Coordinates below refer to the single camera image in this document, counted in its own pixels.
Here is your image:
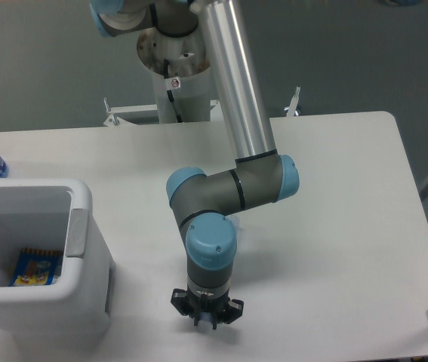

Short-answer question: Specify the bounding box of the white trash can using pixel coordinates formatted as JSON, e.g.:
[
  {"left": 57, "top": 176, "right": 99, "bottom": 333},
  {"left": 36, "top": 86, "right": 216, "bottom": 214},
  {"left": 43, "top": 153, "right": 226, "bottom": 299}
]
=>
[{"left": 0, "top": 179, "right": 115, "bottom": 335}]

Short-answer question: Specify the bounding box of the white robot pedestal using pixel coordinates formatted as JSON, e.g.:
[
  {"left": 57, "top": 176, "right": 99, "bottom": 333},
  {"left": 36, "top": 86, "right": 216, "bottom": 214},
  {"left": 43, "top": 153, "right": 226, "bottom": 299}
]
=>
[{"left": 102, "top": 28, "right": 301, "bottom": 127}]

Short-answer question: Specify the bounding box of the blue snack wrapper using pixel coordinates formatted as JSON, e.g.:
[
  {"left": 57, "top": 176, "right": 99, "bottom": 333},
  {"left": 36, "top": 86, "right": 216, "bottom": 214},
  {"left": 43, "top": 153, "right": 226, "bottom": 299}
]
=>
[{"left": 9, "top": 247, "right": 63, "bottom": 287}]

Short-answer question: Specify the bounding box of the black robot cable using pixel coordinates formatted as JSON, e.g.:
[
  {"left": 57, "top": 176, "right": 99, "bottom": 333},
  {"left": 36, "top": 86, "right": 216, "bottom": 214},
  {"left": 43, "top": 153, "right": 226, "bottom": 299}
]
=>
[{"left": 162, "top": 58, "right": 184, "bottom": 123}]

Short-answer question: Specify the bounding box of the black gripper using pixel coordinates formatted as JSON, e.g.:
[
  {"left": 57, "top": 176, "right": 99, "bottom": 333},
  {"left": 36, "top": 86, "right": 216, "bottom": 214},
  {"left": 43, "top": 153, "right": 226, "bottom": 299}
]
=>
[{"left": 171, "top": 288, "right": 244, "bottom": 329}]

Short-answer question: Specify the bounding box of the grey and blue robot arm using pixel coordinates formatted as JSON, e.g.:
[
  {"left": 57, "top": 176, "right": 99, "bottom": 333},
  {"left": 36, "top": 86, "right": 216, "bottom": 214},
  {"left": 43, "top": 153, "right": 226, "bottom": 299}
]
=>
[{"left": 89, "top": 1, "right": 300, "bottom": 327}]

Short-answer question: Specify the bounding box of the crushed clear plastic bottle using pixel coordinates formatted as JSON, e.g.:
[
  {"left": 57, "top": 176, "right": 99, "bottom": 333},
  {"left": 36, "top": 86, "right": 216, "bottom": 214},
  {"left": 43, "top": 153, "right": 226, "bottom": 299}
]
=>
[{"left": 186, "top": 213, "right": 237, "bottom": 326}]

